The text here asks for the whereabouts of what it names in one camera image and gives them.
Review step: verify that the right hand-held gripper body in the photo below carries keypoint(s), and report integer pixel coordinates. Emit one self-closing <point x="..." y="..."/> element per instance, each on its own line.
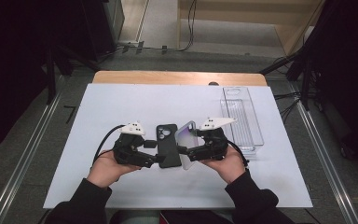
<point x="213" y="147"/>

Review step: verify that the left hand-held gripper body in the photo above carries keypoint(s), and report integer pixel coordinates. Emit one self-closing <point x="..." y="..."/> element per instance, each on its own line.
<point x="129" y="152"/>

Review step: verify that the black phone case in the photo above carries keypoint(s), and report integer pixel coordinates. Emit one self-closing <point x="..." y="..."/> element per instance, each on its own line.
<point x="167" y="152"/>

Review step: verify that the clear phone case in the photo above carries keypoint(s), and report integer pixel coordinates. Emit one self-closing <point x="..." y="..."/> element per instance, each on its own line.
<point x="186" y="140"/>

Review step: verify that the clear plastic box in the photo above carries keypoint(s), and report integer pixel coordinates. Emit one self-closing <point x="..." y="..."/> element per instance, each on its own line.
<point x="245" y="124"/>

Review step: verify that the person's left hand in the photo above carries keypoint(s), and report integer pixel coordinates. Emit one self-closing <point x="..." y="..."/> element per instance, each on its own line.
<point x="108" y="169"/>

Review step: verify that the person's right hand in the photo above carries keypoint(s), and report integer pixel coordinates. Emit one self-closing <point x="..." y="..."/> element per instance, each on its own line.
<point x="230" y="168"/>

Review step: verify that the white board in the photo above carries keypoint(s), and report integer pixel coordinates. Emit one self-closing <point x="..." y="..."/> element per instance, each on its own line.
<point x="167" y="189"/>

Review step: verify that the black stand leg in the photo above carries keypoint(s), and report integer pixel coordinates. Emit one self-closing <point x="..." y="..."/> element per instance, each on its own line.
<point x="284" y="60"/>

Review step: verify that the black cabinet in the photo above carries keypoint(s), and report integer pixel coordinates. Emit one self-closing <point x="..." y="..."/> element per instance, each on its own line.
<point x="101" y="28"/>

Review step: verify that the wooden shelf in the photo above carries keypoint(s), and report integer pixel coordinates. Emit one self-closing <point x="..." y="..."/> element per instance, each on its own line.
<point x="292" y="18"/>

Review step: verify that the dark curtain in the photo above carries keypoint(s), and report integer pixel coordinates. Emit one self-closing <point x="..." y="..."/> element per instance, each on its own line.
<point x="348" y="77"/>
<point x="12" y="62"/>

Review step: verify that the metal floor rail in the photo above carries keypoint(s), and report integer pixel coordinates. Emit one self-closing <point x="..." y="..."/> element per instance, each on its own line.
<point x="21" y="168"/>
<point x="326" y="168"/>

